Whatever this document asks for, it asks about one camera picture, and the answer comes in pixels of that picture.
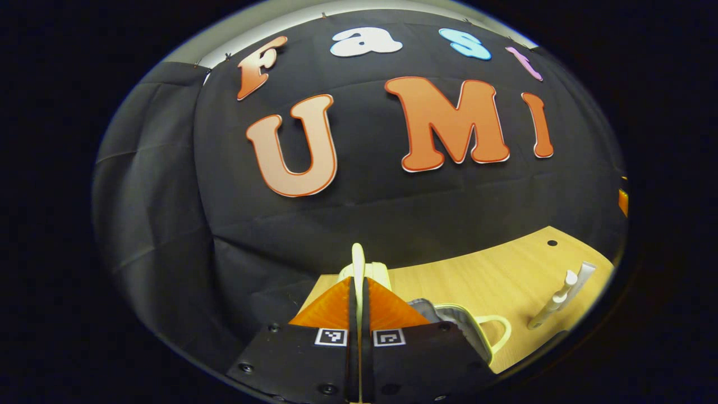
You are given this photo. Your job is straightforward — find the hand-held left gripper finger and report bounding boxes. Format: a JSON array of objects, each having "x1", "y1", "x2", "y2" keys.
[
  {"x1": 359, "y1": 275, "x2": 497, "y2": 404},
  {"x1": 227, "y1": 275, "x2": 360, "y2": 404}
]

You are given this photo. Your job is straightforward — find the white squeeze tube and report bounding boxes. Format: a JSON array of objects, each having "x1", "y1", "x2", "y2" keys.
[{"x1": 572, "y1": 261, "x2": 596, "y2": 292}]

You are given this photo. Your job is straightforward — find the pale yellow suitcase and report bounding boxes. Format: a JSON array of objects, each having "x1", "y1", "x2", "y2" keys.
[{"x1": 337, "y1": 243, "x2": 512, "y2": 365}]

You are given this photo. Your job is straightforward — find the white pump bottle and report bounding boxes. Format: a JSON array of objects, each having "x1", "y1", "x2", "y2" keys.
[{"x1": 527, "y1": 269, "x2": 578, "y2": 330}]

